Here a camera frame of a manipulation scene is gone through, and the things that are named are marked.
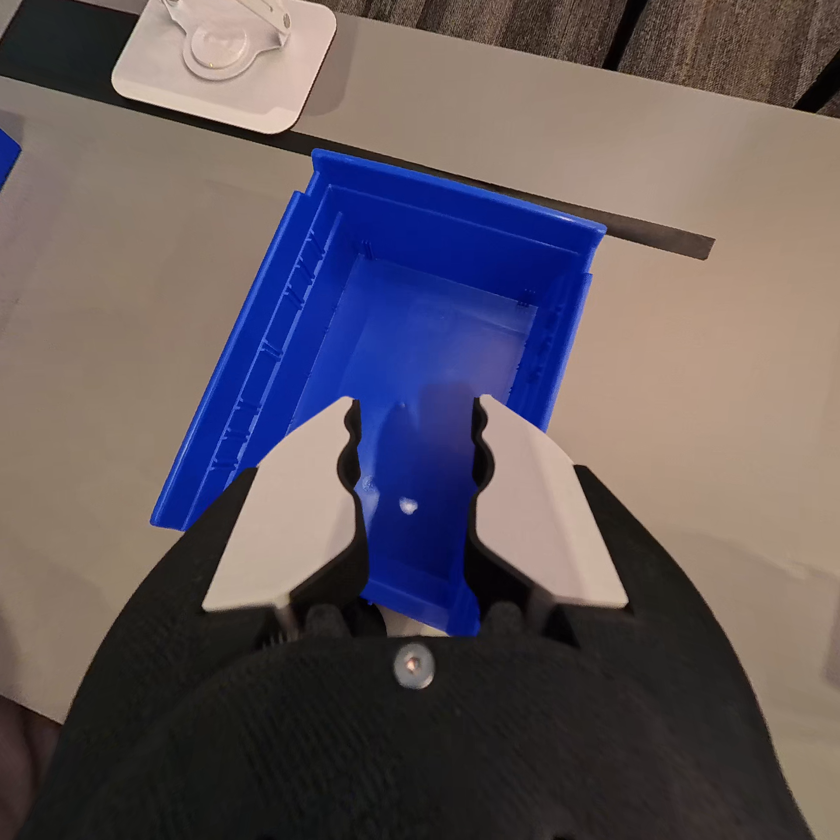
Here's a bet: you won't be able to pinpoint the blue plastic bin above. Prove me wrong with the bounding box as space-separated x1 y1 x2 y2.
150 147 608 639
0 128 22 194

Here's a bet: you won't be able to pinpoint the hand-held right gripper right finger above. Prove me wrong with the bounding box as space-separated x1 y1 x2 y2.
462 394 630 641

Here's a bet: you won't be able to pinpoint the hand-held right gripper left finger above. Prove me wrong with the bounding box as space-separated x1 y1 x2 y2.
202 395 367 641

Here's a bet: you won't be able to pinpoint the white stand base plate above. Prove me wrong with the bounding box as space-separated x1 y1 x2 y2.
110 0 339 135

